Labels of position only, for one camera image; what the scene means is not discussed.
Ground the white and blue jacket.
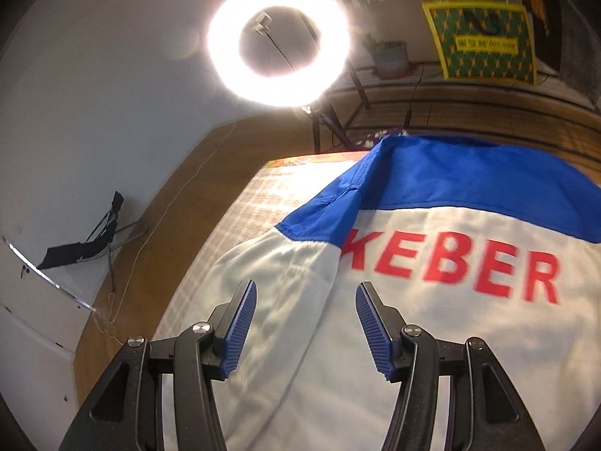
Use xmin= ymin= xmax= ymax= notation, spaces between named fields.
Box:
xmin=155 ymin=134 xmax=601 ymax=451

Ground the potted plant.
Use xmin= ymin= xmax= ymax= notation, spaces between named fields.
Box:
xmin=364 ymin=33 xmax=409 ymax=78

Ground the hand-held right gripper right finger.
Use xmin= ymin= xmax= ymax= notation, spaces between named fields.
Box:
xmin=355 ymin=281 xmax=548 ymax=451

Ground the black folded tripod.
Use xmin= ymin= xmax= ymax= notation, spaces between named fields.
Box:
xmin=38 ymin=191 xmax=148 ymax=292

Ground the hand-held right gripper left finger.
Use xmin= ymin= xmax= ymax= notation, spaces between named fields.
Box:
xmin=59 ymin=278 xmax=258 ymax=451

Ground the black ring light stand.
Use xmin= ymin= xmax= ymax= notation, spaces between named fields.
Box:
xmin=254 ymin=12 xmax=350 ymax=153

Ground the black metal clothes rack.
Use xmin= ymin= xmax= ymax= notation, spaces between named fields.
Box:
xmin=263 ymin=0 xmax=601 ymax=151

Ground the yellow green storage box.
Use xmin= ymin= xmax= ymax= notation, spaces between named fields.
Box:
xmin=421 ymin=0 xmax=538 ymax=86

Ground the dried flower bunch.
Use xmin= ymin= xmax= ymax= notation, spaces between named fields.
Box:
xmin=347 ymin=128 xmax=391 ymax=150

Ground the plaid bed blanket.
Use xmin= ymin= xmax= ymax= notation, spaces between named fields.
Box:
xmin=150 ymin=149 xmax=376 ymax=344

